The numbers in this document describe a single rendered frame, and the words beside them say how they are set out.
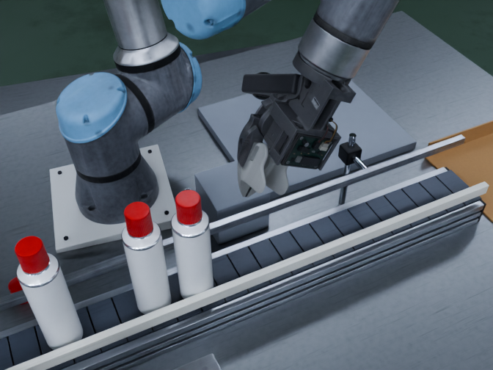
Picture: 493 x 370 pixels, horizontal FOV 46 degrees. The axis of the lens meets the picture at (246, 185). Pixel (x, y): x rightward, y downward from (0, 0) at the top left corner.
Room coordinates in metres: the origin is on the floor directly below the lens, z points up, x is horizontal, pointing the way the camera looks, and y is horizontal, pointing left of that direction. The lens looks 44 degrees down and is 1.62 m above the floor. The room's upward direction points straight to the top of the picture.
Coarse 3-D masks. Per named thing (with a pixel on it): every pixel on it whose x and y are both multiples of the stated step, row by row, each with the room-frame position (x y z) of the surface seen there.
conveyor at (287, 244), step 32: (416, 192) 0.74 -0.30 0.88; (448, 192) 0.74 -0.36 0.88; (320, 224) 0.66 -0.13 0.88; (352, 224) 0.66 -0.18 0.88; (416, 224) 0.66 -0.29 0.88; (224, 256) 0.59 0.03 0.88; (256, 256) 0.59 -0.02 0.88; (288, 256) 0.59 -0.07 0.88; (256, 288) 0.53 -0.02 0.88; (96, 320) 0.47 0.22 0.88; (128, 320) 0.47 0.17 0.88; (0, 352) 0.42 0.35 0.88; (32, 352) 0.42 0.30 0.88; (96, 352) 0.42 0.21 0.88
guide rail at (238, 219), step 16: (448, 144) 0.78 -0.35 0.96; (400, 160) 0.73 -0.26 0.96; (416, 160) 0.75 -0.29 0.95; (352, 176) 0.69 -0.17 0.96; (368, 176) 0.70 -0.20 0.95; (304, 192) 0.66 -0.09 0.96; (320, 192) 0.66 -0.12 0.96; (256, 208) 0.62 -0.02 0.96; (272, 208) 0.62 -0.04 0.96; (224, 224) 0.59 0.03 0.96; (240, 224) 0.60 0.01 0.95; (80, 272) 0.50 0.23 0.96; (96, 272) 0.50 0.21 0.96; (0, 304) 0.45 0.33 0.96; (16, 304) 0.45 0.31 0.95
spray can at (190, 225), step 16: (192, 192) 0.53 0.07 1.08; (176, 208) 0.52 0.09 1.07; (192, 208) 0.51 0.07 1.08; (176, 224) 0.51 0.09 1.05; (192, 224) 0.51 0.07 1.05; (208, 224) 0.52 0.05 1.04; (176, 240) 0.51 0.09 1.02; (192, 240) 0.50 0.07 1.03; (208, 240) 0.52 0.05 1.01; (176, 256) 0.51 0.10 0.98; (192, 256) 0.50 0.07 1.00; (208, 256) 0.51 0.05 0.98; (192, 272) 0.50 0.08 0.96; (208, 272) 0.51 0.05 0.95; (192, 288) 0.50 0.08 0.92; (208, 288) 0.51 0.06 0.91
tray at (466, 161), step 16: (480, 128) 0.94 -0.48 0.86; (432, 144) 0.89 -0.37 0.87; (464, 144) 0.92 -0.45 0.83; (480, 144) 0.92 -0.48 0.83; (432, 160) 0.87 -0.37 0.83; (448, 160) 0.87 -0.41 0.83; (464, 160) 0.87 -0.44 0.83; (480, 160) 0.87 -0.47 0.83; (464, 176) 0.83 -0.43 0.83; (480, 176) 0.83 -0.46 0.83
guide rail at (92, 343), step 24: (456, 192) 0.70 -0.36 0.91; (480, 192) 0.71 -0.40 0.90; (408, 216) 0.65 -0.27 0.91; (336, 240) 0.60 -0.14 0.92; (360, 240) 0.61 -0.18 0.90; (288, 264) 0.55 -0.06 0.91; (216, 288) 0.51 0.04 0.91; (240, 288) 0.51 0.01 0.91; (168, 312) 0.46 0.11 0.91; (96, 336) 0.43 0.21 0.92; (120, 336) 0.43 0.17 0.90; (48, 360) 0.39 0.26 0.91
